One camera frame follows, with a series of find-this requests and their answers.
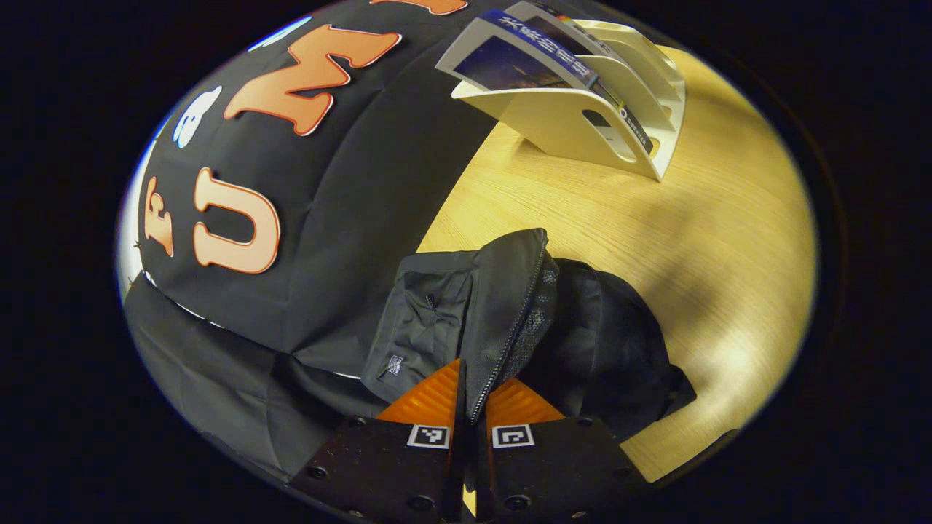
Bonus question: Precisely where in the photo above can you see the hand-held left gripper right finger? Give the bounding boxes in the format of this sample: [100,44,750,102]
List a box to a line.
[476,376,649,522]

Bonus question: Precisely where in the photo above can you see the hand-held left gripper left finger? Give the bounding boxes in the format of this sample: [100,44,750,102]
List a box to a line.
[288,358,467,522]

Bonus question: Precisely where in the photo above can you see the black schoolbag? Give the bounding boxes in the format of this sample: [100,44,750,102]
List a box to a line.
[362,228,698,446]

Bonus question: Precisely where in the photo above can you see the white bookshelf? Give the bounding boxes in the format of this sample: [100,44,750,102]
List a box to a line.
[451,18,687,183]

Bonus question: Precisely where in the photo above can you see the white cover book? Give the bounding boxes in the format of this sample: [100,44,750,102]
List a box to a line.
[506,0,656,155]

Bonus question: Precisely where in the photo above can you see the blue cover book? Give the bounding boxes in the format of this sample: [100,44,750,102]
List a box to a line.
[435,9,605,92]

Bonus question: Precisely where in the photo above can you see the black backdrop cloth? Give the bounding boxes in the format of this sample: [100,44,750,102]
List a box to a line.
[120,0,526,481]

